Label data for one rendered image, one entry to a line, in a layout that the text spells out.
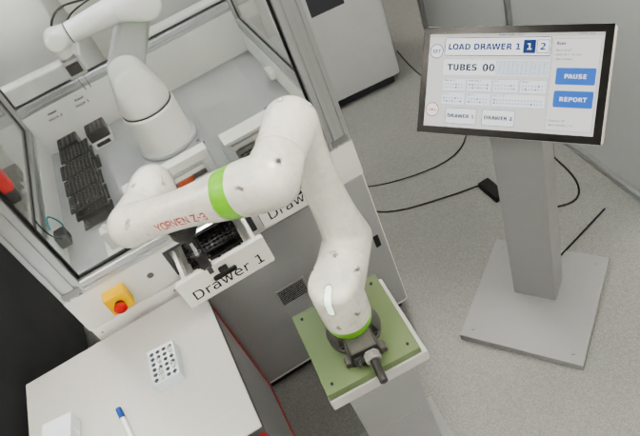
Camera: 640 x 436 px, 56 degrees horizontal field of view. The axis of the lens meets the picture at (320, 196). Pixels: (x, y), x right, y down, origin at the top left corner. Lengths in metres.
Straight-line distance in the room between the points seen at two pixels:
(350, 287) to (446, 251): 1.39
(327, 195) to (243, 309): 0.89
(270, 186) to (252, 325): 1.18
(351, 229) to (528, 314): 1.17
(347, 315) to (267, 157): 0.49
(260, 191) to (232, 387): 0.73
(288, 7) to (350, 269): 0.72
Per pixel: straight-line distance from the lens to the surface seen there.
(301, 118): 1.25
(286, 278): 2.17
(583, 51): 1.75
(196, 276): 1.80
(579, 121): 1.74
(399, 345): 1.60
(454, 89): 1.83
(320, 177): 1.36
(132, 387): 1.91
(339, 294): 1.42
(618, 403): 2.37
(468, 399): 2.39
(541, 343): 2.44
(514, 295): 2.55
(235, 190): 1.18
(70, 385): 2.06
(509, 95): 1.79
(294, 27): 1.71
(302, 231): 2.07
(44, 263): 1.89
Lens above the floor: 2.12
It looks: 41 degrees down
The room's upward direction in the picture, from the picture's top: 24 degrees counter-clockwise
